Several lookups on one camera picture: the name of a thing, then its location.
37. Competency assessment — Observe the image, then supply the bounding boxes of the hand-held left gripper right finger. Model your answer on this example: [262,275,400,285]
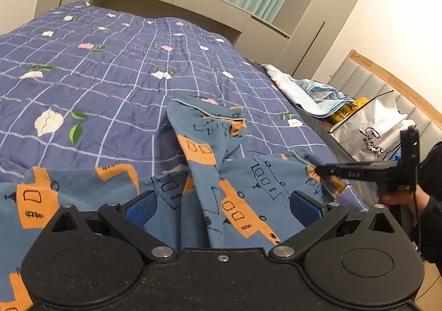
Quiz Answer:
[269,190,400,263]

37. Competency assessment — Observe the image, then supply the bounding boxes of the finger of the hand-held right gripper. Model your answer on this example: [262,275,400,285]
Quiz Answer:
[315,163,381,182]

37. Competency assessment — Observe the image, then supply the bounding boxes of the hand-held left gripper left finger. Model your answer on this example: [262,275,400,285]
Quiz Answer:
[46,190,175,263]

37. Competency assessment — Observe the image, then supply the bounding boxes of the blue printed pants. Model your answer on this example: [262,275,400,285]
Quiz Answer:
[0,96,346,311]

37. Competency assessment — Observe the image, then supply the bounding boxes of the person's right hand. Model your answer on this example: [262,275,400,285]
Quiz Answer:
[377,192,430,211]

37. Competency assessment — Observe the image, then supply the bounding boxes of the white shopping bag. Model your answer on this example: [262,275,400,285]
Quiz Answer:
[328,90,417,162]

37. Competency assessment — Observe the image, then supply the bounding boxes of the yellow packet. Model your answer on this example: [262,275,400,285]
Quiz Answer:
[327,97,369,126]

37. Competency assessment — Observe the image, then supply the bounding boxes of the light blue crumpled cloth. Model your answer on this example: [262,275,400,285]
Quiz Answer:
[262,63,357,119]

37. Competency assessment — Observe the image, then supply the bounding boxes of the grey padded wooden-framed panel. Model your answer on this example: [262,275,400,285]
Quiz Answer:
[325,49,442,174]

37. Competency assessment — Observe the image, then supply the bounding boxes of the blue checked floral blanket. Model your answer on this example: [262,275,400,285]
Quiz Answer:
[0,1,370,215]

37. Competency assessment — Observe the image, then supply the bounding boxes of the beige headboard shelf unit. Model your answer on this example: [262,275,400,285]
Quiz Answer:
[89,0,291,54]

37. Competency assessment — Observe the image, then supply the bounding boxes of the black cable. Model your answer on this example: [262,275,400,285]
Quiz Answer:
[412,190,422,254]

